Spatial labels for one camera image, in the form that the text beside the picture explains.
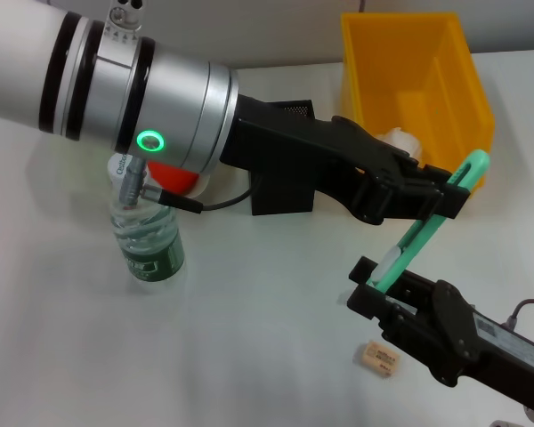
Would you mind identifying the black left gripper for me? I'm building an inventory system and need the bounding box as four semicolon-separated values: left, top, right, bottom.
219;93;454;224

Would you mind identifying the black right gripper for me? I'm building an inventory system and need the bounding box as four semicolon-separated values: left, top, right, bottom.
345;255;534;418

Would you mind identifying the green utility knife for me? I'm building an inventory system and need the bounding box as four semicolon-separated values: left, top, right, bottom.
366;149;491;295

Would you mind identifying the white paper ball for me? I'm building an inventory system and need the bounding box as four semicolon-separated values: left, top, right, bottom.
375;126;425;169

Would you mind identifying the orange fruit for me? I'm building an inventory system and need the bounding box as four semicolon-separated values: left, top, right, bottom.
145;160;200;197

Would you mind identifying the clear green-label water bottle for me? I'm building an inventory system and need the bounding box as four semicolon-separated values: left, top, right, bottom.
107;153;187;284

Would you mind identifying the beige eraser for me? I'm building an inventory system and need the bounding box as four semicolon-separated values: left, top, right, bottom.
353;340;402;380

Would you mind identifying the black mesh pen holder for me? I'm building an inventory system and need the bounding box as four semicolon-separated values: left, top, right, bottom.
250;99;318;217

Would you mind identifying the yellow plastic bin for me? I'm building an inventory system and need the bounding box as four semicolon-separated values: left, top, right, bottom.
340;12;495;197

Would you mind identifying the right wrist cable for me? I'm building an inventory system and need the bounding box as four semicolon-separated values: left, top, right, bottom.
506;298;534;331

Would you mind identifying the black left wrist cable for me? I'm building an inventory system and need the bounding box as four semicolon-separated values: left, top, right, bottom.
118;157;255;215

